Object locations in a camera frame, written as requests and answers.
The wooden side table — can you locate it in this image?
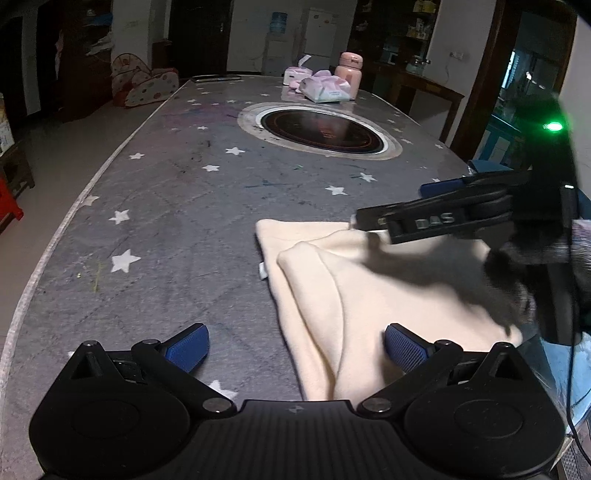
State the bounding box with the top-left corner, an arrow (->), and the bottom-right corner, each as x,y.
369,62 -> 465,141

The white fridge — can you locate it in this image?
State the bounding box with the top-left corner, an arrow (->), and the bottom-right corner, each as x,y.
302,7 -> 334,70

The dark wooden door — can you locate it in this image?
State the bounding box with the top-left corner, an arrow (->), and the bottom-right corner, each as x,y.
168,0 -> 229,79

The dark wooden shelf cabinet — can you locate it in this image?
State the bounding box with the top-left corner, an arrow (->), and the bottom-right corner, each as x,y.
348,0 -> 439,88

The blue wooden table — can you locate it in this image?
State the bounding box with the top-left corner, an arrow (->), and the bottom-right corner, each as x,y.
475,114 -> 522,174

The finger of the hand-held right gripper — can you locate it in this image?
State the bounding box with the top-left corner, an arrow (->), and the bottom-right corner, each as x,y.
353,189 -> 513,244
420,172 -> 532,198

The small wooden bench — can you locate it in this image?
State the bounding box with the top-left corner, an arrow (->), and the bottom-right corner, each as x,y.
0,141 -> 35,204

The soft tissue pack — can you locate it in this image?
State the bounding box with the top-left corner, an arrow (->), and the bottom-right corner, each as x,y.
299,70 -> 356,103

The pink thermos bottle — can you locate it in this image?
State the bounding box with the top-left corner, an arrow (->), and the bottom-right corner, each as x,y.
335,52 -> 363,99

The cream sweater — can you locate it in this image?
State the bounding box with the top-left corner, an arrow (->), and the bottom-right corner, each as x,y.
255,219 -> 524,401

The white water dispenser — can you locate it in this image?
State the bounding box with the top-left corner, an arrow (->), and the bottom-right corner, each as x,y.
263,34 -> 293,77

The round built-in induction hob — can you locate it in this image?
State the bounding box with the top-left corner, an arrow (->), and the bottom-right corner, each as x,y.
238,102 -> 402,161

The grey star-printed tablecloth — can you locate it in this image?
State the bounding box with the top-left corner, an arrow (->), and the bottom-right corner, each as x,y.
0,76 -> 527,480

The pink wet wipes box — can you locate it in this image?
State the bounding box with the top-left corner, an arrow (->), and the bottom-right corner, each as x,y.
283,54 -> 311,88

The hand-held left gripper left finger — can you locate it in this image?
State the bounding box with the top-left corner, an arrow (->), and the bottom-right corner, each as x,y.
68,323 -> 235,416

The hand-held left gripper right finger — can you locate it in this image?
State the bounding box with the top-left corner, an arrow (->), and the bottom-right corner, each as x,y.
359,324 -> 523,416

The black cable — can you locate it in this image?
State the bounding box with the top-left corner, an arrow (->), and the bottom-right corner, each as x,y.
564,258 -> 583,446

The red plastic stool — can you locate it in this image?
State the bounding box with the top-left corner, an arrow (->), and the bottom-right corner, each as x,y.
0,178 -> 24,234

